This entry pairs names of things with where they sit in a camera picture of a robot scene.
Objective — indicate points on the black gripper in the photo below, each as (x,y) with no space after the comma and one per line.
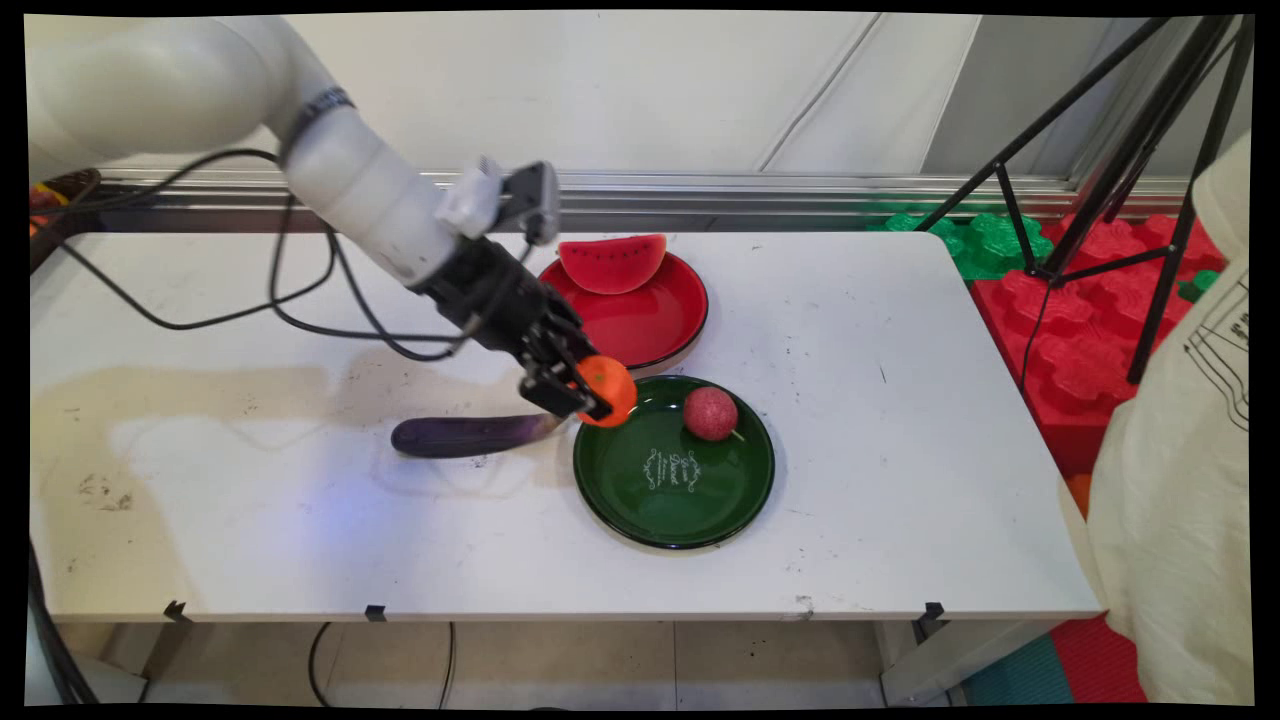
(495,295)

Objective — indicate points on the toy orange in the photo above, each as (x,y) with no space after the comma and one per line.
(615,385)

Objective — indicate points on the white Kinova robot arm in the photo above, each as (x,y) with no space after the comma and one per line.
(200,90)

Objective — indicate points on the red plate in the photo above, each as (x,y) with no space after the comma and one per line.
(640,320)

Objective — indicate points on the toy watermelon slice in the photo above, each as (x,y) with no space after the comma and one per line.
(612,265)

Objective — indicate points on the purple toy eggplant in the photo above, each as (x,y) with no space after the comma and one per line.
(460,436)

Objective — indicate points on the round red toy fruit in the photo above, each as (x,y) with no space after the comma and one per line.
(711,414)

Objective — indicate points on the dark green plate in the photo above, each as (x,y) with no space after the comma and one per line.
(680,490)

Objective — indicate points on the green foam block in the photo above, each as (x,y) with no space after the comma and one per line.
(985,245)
(1200,285)

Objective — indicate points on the white table leg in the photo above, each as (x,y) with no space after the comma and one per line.
(950,655)
(120,655)

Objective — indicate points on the orange foam piece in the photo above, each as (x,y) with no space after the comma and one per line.
(1078,492)

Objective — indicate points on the dark basket with items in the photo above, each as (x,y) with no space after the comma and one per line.
(55,205)

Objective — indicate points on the teal foam mat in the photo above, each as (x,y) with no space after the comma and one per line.
(1015,675)

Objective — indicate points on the person in white shirt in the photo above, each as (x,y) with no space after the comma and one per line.
(1180,500)

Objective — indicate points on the black tripod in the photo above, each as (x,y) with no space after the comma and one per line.
(1165,130)

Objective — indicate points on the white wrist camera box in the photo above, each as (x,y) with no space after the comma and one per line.
(500,200)

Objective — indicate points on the aluminium rail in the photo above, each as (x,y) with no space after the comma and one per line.
(800,195)

